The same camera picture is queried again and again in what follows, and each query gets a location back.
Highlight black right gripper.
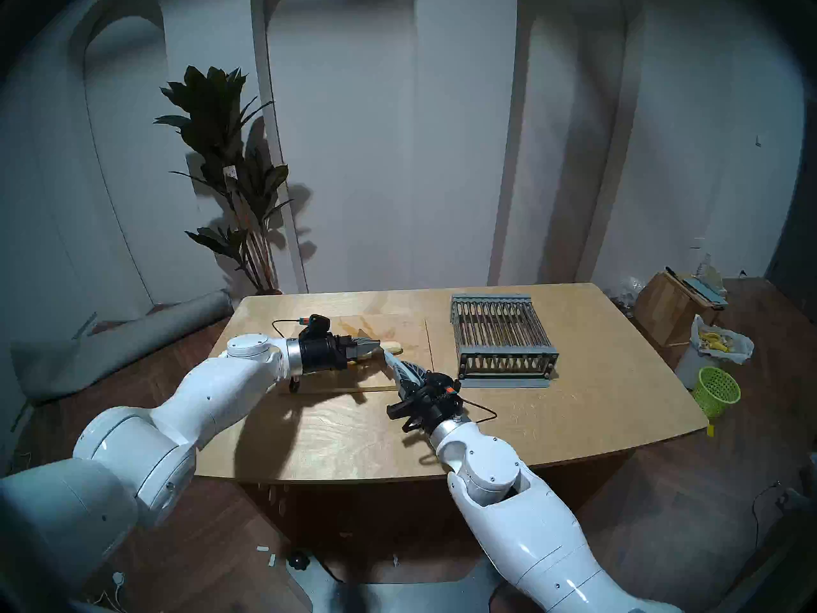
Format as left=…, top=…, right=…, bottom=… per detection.
left=382, top=354, right=462, bottom=433

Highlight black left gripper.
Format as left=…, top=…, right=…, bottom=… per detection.
left=297, top=333, right=383, bottom=374

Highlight cleaver with pale blue handle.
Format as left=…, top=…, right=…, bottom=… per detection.
left=357, top=329, right=400, bottom=370

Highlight wooden cutting board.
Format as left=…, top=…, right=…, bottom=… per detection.
left=279, top=314, right=435, bottom=395

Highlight grey blue flat board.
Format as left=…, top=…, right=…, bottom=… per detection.
left=680, top=275, right=728, bottom=306

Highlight white bag of banana peels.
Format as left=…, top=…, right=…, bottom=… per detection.
left=689, top=315, right=755, bottom=365

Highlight grey slotted knife rack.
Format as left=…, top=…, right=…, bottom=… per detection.
left=450, top=292, right=561, bottom=389

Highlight clear plastic bag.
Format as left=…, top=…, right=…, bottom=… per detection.
left=610, top=276, right=645, bottom=315

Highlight rolled grey mat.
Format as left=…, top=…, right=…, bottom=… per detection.
left=10, top=289, right=232, bottom=407

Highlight cardboard box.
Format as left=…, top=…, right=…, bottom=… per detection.
left=632, top=272, right=725, bottom=347

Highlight tall potted green plant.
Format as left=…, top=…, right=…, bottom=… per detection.
left=153, top=66, right=294, bottom=296

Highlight green mesh basket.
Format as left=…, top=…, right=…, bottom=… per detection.
left=691, top=367, right=742, bottom=420

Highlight clear plastic bottle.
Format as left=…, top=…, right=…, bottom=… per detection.
left=696, top=253, right=725, bottom=293

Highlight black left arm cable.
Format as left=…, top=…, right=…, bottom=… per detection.
left=271, top=318, right=306, bottom=394

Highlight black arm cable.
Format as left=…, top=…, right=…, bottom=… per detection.
left=271, top=318, right=306, bottom=394
left=460, top=398, right=498, bottom=425

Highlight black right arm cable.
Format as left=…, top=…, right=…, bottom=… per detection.
left=460, top=398, right=498, bottom=425

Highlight grey metal robot base plate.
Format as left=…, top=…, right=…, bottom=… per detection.
left=285, top=551, right=505, bottom=613

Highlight black floor cable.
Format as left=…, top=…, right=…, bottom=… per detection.
left=751, top=481, right=783, bottom=555

